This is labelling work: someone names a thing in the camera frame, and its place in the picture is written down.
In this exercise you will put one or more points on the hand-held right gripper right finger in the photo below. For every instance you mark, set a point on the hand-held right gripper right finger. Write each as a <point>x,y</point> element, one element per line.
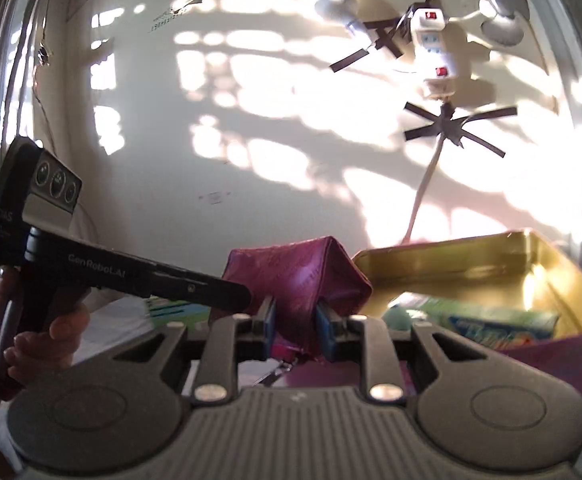
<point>325,332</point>

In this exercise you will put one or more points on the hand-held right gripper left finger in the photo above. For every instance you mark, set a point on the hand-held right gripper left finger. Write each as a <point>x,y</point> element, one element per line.
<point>269,322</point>

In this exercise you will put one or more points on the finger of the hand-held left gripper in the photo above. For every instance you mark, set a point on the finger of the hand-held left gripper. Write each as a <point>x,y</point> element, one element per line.
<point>206,290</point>

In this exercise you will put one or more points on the magenta pouch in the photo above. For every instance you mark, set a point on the magenta pouch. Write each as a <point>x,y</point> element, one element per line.
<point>296,280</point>

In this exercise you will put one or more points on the pink biscuit tin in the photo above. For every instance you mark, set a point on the pink biscuit tin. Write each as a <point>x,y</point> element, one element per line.
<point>471,260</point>

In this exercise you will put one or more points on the person's left hand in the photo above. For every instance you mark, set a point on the person's left hand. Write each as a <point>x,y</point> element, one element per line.
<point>66,327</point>

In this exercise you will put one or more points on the green white carton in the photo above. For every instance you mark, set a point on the green white carton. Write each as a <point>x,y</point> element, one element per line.
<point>176,309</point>

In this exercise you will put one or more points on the teal plush toy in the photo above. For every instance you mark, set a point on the teal plush toy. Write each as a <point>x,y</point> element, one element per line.
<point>398,317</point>

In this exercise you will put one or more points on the green snack packet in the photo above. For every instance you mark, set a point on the green snack packet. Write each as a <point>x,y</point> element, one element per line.
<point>496,322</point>

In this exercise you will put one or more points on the black tape star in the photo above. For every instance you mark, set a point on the black tape star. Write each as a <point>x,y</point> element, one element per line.
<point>446,127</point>

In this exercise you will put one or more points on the black tape cross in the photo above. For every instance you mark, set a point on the black tape cross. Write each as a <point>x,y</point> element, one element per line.
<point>386,35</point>

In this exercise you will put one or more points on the white power strip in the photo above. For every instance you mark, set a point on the white power strip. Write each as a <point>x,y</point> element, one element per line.
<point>433,45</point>

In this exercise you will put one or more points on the white bulb lamp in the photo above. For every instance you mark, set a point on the white bulb lamp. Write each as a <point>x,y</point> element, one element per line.
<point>333,2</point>

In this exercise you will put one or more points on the small white fan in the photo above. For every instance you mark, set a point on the small white fan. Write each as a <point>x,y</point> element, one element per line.
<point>501,10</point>

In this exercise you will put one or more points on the window frame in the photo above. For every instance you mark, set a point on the window frame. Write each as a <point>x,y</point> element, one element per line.
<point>11,85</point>

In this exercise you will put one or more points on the torn wall sticker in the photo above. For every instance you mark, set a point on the torn wall sticker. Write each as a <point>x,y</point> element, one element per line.
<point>191,2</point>

